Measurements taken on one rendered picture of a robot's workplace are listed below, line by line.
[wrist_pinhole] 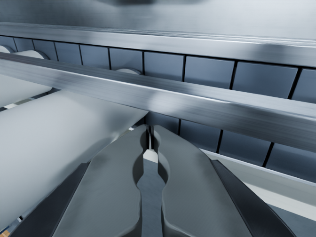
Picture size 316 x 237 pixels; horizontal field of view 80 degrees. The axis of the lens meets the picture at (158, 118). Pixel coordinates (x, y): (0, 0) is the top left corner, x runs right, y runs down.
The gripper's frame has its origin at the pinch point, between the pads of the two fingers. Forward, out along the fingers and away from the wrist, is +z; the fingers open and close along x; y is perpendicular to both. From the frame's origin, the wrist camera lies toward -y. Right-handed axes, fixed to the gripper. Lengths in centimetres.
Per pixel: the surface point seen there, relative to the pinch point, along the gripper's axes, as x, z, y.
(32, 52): -13.3, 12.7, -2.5
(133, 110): -1.3, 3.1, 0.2
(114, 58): -3.3, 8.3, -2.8
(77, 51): -7.4, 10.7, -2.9
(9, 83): -13.8, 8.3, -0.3
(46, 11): -14.0, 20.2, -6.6
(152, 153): 0.2, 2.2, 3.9
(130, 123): -1.5, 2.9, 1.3
